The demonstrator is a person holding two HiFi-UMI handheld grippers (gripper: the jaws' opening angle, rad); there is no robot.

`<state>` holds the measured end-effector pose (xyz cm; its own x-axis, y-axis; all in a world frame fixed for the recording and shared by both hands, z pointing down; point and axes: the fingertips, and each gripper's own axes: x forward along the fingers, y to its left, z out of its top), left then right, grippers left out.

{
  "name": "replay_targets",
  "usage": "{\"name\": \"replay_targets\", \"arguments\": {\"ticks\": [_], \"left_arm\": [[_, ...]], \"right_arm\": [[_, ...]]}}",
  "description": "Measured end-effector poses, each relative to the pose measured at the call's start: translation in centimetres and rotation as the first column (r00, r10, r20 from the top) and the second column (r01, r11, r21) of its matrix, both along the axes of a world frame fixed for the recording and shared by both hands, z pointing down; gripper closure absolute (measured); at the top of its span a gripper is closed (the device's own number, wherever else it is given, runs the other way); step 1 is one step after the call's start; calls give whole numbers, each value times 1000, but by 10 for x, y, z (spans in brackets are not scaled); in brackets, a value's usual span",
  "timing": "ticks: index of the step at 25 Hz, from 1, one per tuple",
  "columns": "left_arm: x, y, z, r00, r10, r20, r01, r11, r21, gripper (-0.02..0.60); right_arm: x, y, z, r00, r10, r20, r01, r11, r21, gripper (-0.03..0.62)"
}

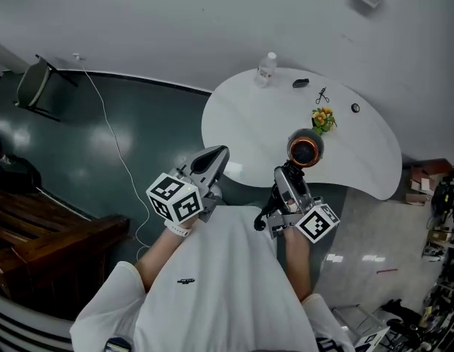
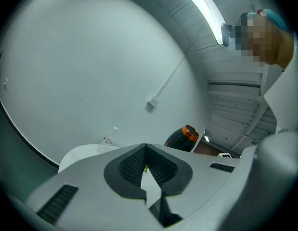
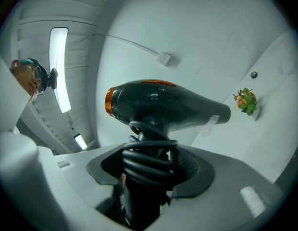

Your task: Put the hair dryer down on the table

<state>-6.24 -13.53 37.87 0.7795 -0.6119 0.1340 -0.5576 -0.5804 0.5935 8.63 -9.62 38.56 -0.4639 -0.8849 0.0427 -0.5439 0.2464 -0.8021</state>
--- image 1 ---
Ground brown cardboard box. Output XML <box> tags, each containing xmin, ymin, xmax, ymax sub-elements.
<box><xmin>406</xmin><ymin>158</ymin><xmax>454</xmax><ymax>207</ymax></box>

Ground person's white t-shirt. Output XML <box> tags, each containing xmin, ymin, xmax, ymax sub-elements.
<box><xmin>69</xmin><ymin>205</ymin><xmax>364</xmax><ymax>352</ymax></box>

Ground grey green chair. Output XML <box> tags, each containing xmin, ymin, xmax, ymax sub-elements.
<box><xmin>15</xmin><ymin>54</ymin><xmax>79</xmax><ymax>122</ymax></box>

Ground clear plastic water bottle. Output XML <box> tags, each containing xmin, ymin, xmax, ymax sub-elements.
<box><xmin>253</xmin><ymin>51</ymin><xmax>279</xmax><ymax>89</ymax></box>

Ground cluttered equipment rack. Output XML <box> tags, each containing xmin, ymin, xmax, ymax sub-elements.
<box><xmin>421</xmin><ymin>169</ymin><xmax>454</xmax><ymax>352</ymax></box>

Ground person's right forearm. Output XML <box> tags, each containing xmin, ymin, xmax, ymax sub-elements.
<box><xmin>283</xmin><ymin>229</ymin><xmax>318</xmax><ymax>302</ymax></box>

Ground white rounded table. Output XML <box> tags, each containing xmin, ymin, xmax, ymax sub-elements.
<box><xmin>200</xmin><ymin>67</ymin><xmax>403</xmax><ymax>202</ymax></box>

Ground white metal cart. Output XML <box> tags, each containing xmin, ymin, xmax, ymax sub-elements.
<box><xmin>332</xmin><ymin>304</ymin><xmax>392</xmax><ymax>352</ymax></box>

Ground black bag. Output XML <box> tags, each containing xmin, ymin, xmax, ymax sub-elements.
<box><xmin>0</xmin><ymin>153</ymin><xmax>43</xmax><ymax>194</ymax></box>

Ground white floor cable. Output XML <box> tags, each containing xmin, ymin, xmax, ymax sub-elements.
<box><xmin>72</xmin><ymin>52</ymin><xmax>153</xmax><ymax>262</ymax></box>

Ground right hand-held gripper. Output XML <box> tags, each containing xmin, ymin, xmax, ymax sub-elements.
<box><xmin>268</xmin><ymin>166</ymin><xmax>340</xmax><ymax>243</ymax></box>

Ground white striped curved cabinet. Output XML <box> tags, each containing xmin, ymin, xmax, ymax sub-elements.
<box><xmin>0</xmin><ymin>290</ymin><xmax>78</xmax><ymax>352</ymax></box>

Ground white wristwatch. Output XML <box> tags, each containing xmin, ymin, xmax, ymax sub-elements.
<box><xmin>164</xmin><ymin>219</ymin><xmax>194</xmax><ymax>238</ymax></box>

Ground striped shoulder strap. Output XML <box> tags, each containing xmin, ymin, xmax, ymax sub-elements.
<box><xmin>315</xmin><ymin>337</ymin><xmax>338</xmax><ymax>352</ymax></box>
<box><xmin>103</xmin><ymin>337</ymin><xmax>133</xmax><ymax>352</ymax></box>

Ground small potted orange flowers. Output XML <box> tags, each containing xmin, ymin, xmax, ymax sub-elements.
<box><xmin>311</xmin><ymin>106</ymin><xmax>339</xmax><ymax>136</ymax></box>

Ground person's left forearm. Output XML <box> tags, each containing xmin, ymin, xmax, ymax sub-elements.
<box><xmin>134</xmin><ymin>226</ymin><xmax>193</xmax><ymax>293</ymax></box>

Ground black orange hair dryer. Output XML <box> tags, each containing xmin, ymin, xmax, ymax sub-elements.
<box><xmin>253</xmin><ymin>127</ymin><xmax>325</xmax><ymax>232</ymax></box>

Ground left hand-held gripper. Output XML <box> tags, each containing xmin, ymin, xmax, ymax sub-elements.
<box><xmin>145</xmin><ymin>145</ymin><xmax>230</xmax><ymax>224</ymax></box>

